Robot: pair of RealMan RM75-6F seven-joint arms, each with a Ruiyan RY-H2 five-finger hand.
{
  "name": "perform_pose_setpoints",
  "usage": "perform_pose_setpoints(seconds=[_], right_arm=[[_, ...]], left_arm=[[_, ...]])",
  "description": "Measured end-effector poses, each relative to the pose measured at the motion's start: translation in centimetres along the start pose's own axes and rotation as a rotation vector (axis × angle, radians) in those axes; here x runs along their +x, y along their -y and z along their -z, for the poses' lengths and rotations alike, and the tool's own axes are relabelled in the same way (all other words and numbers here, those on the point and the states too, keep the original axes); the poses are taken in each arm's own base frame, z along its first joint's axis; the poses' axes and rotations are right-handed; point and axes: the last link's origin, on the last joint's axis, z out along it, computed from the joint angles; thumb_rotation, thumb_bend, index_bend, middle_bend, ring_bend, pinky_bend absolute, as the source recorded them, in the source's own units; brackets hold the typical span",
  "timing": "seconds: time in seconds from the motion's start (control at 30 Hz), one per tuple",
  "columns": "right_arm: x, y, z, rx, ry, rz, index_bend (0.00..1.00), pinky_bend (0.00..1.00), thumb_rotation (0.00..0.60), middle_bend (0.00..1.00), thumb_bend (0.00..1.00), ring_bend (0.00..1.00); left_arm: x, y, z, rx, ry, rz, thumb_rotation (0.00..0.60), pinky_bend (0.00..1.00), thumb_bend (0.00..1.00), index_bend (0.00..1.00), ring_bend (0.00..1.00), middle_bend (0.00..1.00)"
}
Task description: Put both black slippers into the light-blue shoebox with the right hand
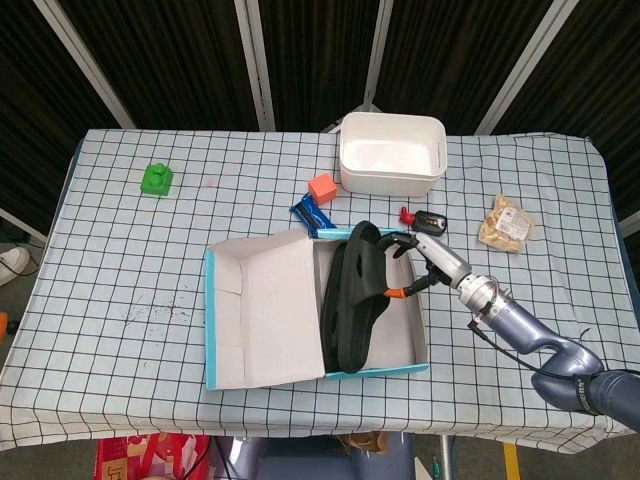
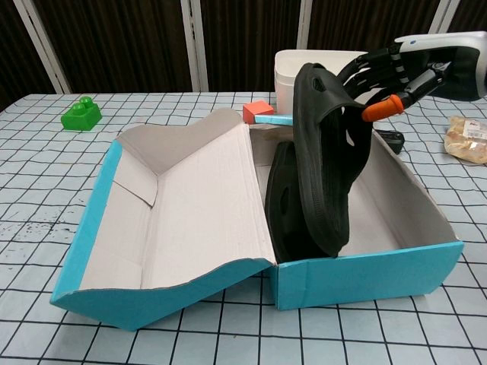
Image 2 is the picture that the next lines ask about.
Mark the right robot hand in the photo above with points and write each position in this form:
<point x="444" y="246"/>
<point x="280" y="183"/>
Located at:
<point x="456" y="64"/>

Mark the black rubber slipper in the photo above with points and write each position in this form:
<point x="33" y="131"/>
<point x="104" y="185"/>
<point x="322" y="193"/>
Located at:
<point x="327" y="182"/>
<point x="283" y="213"/>

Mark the blue cardboard shoebox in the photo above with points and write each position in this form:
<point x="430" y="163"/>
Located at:
<point x="198" y="197"/>

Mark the clear bag of nuts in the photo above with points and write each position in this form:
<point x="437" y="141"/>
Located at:
<point x="466" y="142"/>

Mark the black car key fob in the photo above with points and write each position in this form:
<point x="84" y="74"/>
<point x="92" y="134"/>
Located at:
<point x="392" y="140"/>

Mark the orange cube block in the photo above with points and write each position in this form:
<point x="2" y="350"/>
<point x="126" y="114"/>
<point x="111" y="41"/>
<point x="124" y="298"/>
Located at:
<point x="256" y="111"/>

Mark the black folding partition screen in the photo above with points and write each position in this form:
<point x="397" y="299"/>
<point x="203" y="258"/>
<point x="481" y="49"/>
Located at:
<point x="114" y="38"/>

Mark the green toy brick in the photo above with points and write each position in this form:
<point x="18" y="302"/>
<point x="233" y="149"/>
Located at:
<point x="80" y="118"/>

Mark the white checkered tablecloth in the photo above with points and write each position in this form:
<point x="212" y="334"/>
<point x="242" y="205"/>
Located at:
<point x="38" y="190"/>

